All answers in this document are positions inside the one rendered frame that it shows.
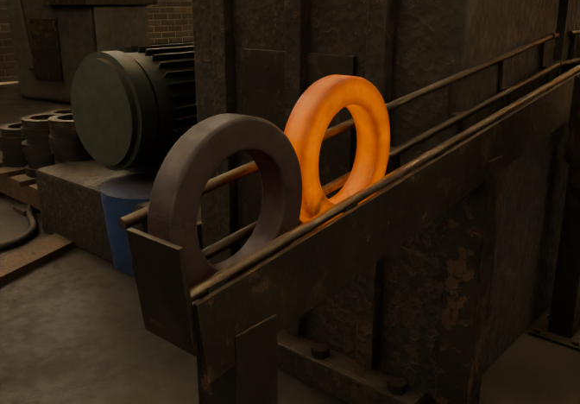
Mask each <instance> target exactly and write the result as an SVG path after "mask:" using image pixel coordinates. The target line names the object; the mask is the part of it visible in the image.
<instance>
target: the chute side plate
mask: <svg viewBox="0 0 580 404"><path fill-rule="evenodd" d="M576 75H577V76H578V75H580V72H579V73H577V74H575V75H573V76H572V77H570V78H568V79H567V80H565V81H564V82H562V83H560V84H559V85H556V86H555V87H553V88H552V89H551V90H549V91H547V92H545V93H543V94H542V95H540V96H538V97H537V98H535V99H534V100H532V101H530V102H529V103H527V104H525V105H523V106H521V107H520V108H519V109H517V110H515V111H513V112H512V113H510V114H508V115H507V116H505V117H504V118H502V119H500V120H499V121H497V122H495V123H493V124H491V125H490V126H488V127H487V128H486V129H483V130H482V131H480V132H478V133H477V134H475V135H473V136H472V137H470V138H468V139H467V140H465V141H463V142H461V143H459V144H458V145H457V146H455V147H454V148H451V149H450V150H448V151H446V152H445V153H443V154H442V155H440V156H439V157H437V158H435V159H433V160H432V161H429V162H428V163H426V164H425V165H424V166H422V167H420V168H418V169H416V170H415V171H413V172H411V173H410V174H408V175H407V176H405V177H403V178H402V179H400V180H398V181H396V182H395V183H394V184H392V185H390V186H388V187H386V188H385V189H383V190H381V191H380V192H378V193H377V194H375V195H373V196H372V197H370V198H368V199H366V200H364V201H363V202H362V203H360V204H359V205H357V206H355V207H353V208H352V209H350V210H348V211H347V212H345V213H343V214H342V215H340V216H338V217H337V218H334V219H333V220H331V221H330V222H329V223H327V224H325V225H323V226H321V227H320V228H318V229H316V230H315V231H313V232H312V233H310V234H308V235H307V236H305V237H303V238H301V239H300V240H299V241H297V242H295V243H293V244H291V245H290V246H288V247H286V248H285V249H283V250H282V251H280V252H278V253H277V254H275V255H273V256H271V257H269V258H268V259H267V260H265V261H264V262H261V263H259V264H258V265H256V266H254V267H253V268H251V269H250V270H248V271H246V272H245V273H243V274H241V275H239V276H238V277H237V278H235V279H233V280H232V281H229V282H228V283H227V284H225V285H223V286H222V287H220V288H219V289H217V290H215V291H214V292H212V293H210V294H207V295H206V296H205V297H203V298H202V299H200V300H198V301H196V302H194V303H193V309H194V314H195V320H196V326H197V332H198V337H199V348H200V354H201V359H202V365H203V371H204V377H205V382H206V383H208V384H209V383H211V382H213V381H214V380H215V379H217V378H218V377H220V376H221V375H222V374H223V373H224V372H226V371H227V370H228V369H230V368H232V367H233V366H234V365H235V336H236V335H237V334H239V333H241V332H243V331H246V330H247V329H249V328H250V327H252V326H254V325H256V324H258V323H260V322H262V321H263V320H265V319H267V318H269V317H271V316H273V315H275V314H276V315H277V334H278V333H279V332H280V331H282V330H284V329H285V328H286V327H288V326H289V325H291V324H292V323H293V322H294V321H295V320H296V319H298V318H300V317H301V316H302V315H304V314H305V313H306V312H308V311H309V310H311V309H312V308H314V307H315V306H316V305H317V304H318V303H320V302H321V301H322V300H324V299H326V298H327V297H328V296H330V295H331V294H333V293H334V292H335V291H337V290H338V289H339V288H340V287H342V286H343V285H344V284H346V283H347V282H348V281H350V280H352V279H353V278H354V277H356V276H357V275H359V274H360V273H361V272H362V271H363V270H365V269H366V268H368V267H369V266H370V265H372V264H373V263H374V262H376V261H378V260H379V259H380V258H382V257H383V256H384V255H386V254H387V253H388V252H389V251H391V250H392V249H394V248H395V247H396V246H398V245H399V244H400V243H402V242H403V241H405V240H406V239H408V238H409V237H410V236H411V235H412V234H414V233H415V232H416V231H418V230H420V229H421V228H422V227H424V226H425V225H426V224H428V223H429V222H431V221H432V220H433V219H434V218H436V217H437V216H438V215H440V214H441V213H442V212H444V211H446V210H447V209H448V208H450V207H451V206H452V205H454V204H455V203H456V202H458V201H459V200H460V199H462V198H463V197H464V196H466V195H467V194H468V193H470V192H472V191H473V190H474V189H476V188H477V187H478V186H480V185H481V184H482V183H483V182H485V181H486V180H487V172H488V163H489V161H491V160H493V159H495V158H497V157H499V156H501V155H504V162H503V167H505V166H506V165H508V164H509V163H511V162H512V161H514V160H515V159H516V158H518V157H519V156H520V155H522V154H523V153H525V152H526V151H527V150H528V149H530V148H531V147H532V146H534V145H535V144H536V143H538V142H540V141H541V140H542V139H544V138H545V137H546V136H548V135H549V134H551V133H552V132H553V131H554V130H555V129H557V128H558V127H560V126H561V125H562V124H564V123H566V122H567V121H568V120H569V119H570V113H571V100H572V93H573V86H574V79H575V76H576Z"/></svg>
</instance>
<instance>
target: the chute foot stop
mask: <svg viewBox="0 0 580 404"><path fill-rule="evenodd" d="M126 231H127V236H128V240H129V248H130V254H131V258H132V262H133V267H134V272H135V277H136V285H137V290H138V294H139V299H140V304H141V309H142V317H143V322H144V326H145V330H147V331H150V332H152V333H153V334H154V335H156V336H158V337H160V338H163V339H164V340H166V341H168V342H169V343H171V344H173V345H175V346H177V347H179V348H181V349H182V350H184V351H186V352H188V353H190V354H192V355H193V356H197V355H198V354H199V344H198V339H197V332H196V327H195V321H194V316H193V309H192V299H191V294H190V288H189V282H188V276H187V271H186V260H185V254H184V249H183V247H181V246H179V245H176V244H174V243H170V242H168V241H165V240H163V239H160V238H158V237H154V236H152V235H149V234H147V233H145V232H142V231H140V230H136V229H134V228H128V229H127V230H126Z"/></svg>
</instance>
